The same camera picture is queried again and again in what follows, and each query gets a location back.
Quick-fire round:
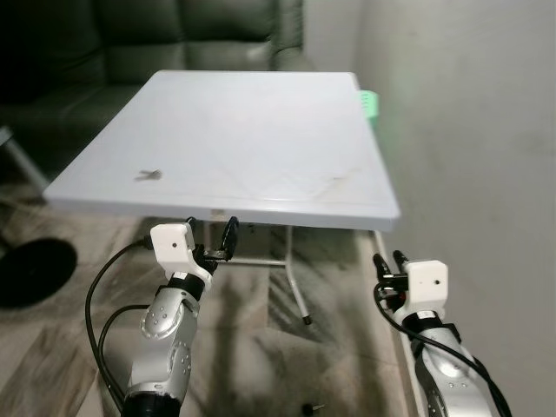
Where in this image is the white plastic table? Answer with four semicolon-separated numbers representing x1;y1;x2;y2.
43;69;402;327

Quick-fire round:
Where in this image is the green plastic chair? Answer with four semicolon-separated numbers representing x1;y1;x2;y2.
361;90;381;140

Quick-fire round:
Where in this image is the black round floor stand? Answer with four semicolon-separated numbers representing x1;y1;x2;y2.
0;237;77;308

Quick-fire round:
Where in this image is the dark green leather sofa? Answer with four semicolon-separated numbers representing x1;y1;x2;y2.
0;0;315;183

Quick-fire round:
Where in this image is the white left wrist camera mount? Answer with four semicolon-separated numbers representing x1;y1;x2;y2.
150;222;214;283

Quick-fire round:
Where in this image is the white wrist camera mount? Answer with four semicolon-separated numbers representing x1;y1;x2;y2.
407;260;449;314
150;222;214;283

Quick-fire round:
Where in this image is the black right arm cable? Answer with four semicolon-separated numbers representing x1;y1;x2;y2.
374;282;511;417

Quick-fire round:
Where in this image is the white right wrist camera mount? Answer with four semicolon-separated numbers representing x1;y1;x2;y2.
407;260;449;314

